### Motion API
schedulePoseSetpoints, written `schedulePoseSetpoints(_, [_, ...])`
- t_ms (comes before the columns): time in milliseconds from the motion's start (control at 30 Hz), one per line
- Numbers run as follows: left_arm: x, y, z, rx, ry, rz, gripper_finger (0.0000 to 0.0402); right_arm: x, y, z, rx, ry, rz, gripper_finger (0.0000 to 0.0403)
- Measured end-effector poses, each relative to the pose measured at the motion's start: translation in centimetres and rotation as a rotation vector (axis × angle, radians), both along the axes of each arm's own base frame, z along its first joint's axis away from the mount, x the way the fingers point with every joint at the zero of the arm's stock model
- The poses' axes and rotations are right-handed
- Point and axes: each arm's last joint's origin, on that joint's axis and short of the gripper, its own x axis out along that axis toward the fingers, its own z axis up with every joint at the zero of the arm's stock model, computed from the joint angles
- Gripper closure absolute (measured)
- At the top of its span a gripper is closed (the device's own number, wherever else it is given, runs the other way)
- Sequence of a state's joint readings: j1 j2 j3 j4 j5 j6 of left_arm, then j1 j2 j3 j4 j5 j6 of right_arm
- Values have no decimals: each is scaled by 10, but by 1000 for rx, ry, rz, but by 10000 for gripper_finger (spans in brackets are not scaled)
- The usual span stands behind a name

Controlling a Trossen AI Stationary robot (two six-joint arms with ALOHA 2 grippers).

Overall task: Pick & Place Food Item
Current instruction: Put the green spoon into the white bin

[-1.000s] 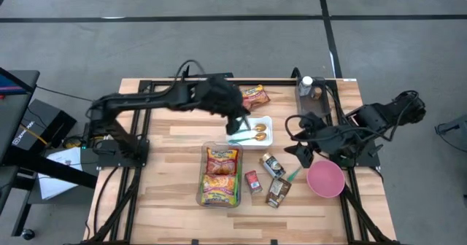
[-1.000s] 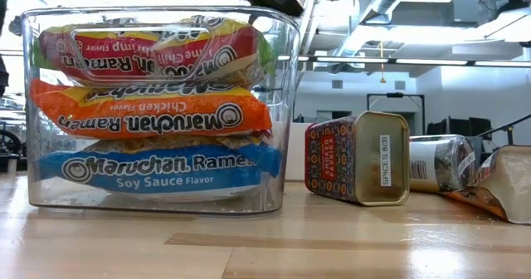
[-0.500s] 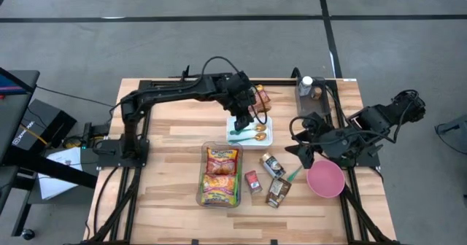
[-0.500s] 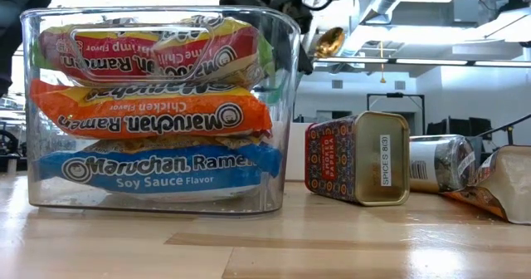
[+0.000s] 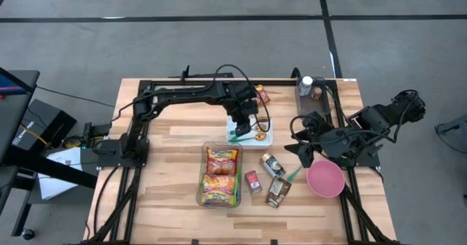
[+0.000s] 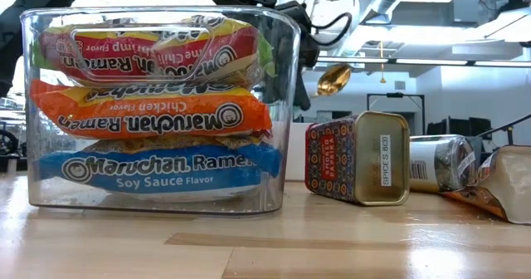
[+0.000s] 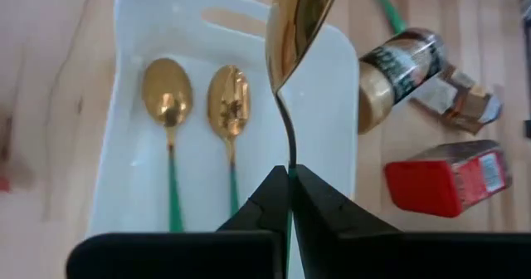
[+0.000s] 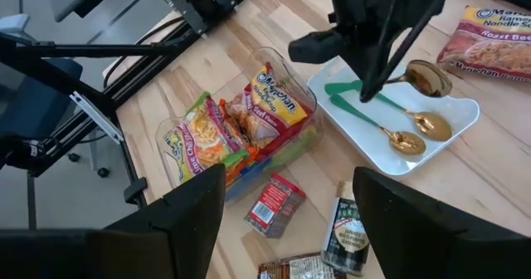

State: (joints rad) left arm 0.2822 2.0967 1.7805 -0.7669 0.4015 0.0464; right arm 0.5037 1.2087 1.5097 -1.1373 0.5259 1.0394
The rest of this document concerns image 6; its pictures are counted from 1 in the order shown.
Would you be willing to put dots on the orange chicken ramen packet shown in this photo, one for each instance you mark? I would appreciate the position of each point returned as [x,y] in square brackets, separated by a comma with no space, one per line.
[166,117]

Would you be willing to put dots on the black door frame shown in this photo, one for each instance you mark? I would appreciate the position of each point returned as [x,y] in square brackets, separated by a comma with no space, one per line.
[369,113]

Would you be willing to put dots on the lime chili shrimp ramen packet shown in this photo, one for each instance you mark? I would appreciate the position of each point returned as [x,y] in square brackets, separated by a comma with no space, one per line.
[124,55]

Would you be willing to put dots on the blue soy sauce ramen packet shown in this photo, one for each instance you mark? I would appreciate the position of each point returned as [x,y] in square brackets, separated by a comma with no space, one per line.
[166,171]

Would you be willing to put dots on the brown spice pouch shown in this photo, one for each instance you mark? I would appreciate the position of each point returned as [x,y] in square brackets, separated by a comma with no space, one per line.
[510,179]

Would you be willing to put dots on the gold-lid spice jar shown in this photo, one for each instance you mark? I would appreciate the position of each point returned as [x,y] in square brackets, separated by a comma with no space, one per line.
[435,162]

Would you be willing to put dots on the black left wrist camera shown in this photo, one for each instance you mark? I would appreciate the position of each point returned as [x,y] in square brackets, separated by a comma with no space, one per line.
[310,50]

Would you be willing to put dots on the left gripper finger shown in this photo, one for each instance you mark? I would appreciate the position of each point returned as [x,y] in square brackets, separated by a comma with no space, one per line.
[302,92]

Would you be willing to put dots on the red smoked paprika tin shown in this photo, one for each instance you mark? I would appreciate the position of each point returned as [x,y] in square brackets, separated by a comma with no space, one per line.
[332,158]

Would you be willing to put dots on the dark monitor row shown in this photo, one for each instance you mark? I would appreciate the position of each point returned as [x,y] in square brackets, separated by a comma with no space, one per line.
[456,126]

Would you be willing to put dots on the clear plastic bin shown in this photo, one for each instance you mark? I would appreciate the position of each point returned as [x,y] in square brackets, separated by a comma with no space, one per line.
[282,196]

